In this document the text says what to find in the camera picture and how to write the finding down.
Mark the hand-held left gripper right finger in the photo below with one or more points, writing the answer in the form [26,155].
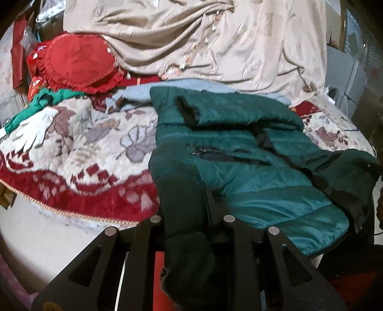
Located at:
[236,239]

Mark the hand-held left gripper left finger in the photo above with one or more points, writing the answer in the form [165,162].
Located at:
[143,239]

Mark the green puffer jacket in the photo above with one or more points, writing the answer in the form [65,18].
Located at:
[263,176]

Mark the floral red-bordered blanket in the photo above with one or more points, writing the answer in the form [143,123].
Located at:
[89,155]

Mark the light blue garment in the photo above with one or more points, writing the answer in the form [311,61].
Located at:
[140,92]

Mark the white glove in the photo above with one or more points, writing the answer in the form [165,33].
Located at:
[34,128]

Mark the green cloth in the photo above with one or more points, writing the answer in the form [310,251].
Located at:
[45,100]

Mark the red ruffled cushion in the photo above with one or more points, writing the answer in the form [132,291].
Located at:
[80,62]

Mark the grey appliance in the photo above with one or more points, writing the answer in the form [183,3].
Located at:
[348,73]

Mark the beige patterned curtain cloth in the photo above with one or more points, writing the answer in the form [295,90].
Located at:
[185,39]

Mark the red box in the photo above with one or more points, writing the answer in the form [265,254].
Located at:
[20,50]

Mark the clear plastic bag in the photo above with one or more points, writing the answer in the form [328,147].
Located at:
[49,13]

